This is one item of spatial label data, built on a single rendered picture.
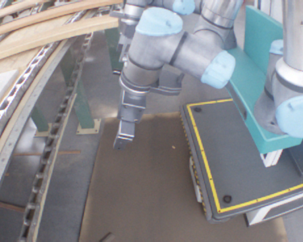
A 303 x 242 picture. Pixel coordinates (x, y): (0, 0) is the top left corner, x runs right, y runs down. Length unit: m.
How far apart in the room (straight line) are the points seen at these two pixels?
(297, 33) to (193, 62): 0.19
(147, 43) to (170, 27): 0.05
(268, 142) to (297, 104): 0.24
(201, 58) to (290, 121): 0.20
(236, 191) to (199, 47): 0.69
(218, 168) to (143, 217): 0.49
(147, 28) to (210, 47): 0.11
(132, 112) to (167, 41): 0.17
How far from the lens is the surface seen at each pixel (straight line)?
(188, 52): 0.41
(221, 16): 0.50
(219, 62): 0.42
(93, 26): 0.99
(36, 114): 1.83
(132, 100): 0.48
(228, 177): 1.01
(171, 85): 0.50
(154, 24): 0.40
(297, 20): 0.38
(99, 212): 1.33
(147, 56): 0.43
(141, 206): 1.30
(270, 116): 0.62
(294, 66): 0.41
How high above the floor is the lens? 1.16
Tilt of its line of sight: 43 degrees down
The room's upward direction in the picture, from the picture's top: 8 degrees counter-clockwise
